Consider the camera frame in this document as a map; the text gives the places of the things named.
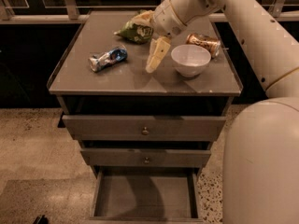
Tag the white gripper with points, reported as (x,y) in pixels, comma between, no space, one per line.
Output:
(164,20)

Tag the grey bottom drawer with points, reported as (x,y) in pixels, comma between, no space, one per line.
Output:
(146,196)

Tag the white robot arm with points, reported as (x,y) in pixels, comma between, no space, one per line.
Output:
(261,154)

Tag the grey drawer cabinet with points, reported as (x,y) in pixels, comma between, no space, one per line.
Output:
(126,89)

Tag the grey top drawer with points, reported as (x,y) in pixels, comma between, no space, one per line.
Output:
(144,128)

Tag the grey middle drawer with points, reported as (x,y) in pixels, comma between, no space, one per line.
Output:
(129,157)

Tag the brown gold soda can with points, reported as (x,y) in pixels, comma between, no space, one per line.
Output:
(212,44)

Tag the metal railing frame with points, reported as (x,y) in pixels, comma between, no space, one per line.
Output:
(74,6)

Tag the black object on floor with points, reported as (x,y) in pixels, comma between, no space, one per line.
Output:
(41,220)

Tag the green chip bag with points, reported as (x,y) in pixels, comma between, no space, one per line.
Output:
(136,33)

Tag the blue silver redbull can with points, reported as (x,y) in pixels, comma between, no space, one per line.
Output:
(103,60)

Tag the grey drawer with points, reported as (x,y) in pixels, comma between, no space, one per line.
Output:
(129,157)
(144,128)
(146,196)

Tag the white bowl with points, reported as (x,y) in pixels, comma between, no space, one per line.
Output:
(190,60)

